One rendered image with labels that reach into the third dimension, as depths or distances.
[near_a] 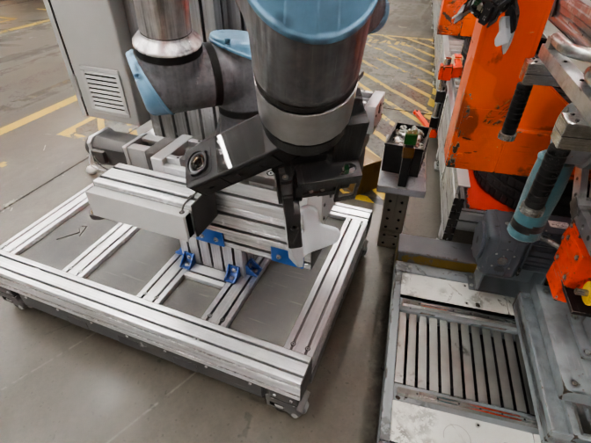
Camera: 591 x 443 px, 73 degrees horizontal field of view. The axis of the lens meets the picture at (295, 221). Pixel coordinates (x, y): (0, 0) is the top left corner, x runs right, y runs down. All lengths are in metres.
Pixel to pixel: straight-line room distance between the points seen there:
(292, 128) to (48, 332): 1.57
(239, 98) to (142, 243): 0.98
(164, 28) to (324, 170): 0.43
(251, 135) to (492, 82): 1.10
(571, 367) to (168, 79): 1.26
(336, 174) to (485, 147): 1.13
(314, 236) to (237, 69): 0.43
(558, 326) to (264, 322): 0.90
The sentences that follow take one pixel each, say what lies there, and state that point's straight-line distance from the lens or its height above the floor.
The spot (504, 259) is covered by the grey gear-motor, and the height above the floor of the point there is 0.32.
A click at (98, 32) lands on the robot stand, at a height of 1.00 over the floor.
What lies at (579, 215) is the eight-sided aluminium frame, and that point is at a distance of 1.27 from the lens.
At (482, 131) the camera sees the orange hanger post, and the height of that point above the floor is 0.67.
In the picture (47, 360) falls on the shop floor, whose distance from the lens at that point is 1.70.
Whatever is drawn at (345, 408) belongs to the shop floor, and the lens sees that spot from 1.39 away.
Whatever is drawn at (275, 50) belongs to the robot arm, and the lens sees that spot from 0.25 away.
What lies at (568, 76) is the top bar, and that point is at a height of 0.98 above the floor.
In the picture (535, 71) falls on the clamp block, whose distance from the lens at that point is 1.15.
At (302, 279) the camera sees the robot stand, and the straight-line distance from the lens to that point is 1.41.
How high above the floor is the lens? 1.23
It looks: 38 degrees down
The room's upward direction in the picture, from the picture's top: straight up
